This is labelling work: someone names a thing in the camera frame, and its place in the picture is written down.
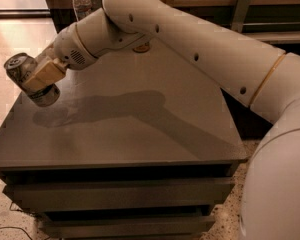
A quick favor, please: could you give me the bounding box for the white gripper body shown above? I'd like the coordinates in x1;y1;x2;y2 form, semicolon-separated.
53;23;97;70

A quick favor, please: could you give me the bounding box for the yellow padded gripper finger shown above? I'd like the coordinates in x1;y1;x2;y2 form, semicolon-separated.
23;57;68;92
35;43;55;63

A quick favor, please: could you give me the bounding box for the green white 7up can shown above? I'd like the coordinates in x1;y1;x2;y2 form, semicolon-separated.
4;53;60;107

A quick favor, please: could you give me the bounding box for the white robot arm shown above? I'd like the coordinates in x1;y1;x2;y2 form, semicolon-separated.
25;0;300;240

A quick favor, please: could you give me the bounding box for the orange LaCroix can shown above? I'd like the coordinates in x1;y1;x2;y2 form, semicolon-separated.
133;42;150;53

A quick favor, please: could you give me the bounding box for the clear plastic water bottle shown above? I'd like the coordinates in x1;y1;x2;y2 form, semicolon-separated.
72;0;92;21

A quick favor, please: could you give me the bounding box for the grey drawer cabinet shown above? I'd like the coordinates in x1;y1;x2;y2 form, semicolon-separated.
0;41;245;240

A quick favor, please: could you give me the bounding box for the lower grey drawer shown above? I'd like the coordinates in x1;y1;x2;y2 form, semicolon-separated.
41;216;215;239

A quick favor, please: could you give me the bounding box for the grey drawer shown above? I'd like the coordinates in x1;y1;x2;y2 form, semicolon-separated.
4;178;234;212
41;216;215;239

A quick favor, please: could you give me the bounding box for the upper grey drawer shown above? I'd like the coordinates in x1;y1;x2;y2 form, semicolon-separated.
4;178;234;212

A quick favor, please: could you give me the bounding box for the right metal bracket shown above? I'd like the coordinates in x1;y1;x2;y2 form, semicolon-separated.
230;0;251;33

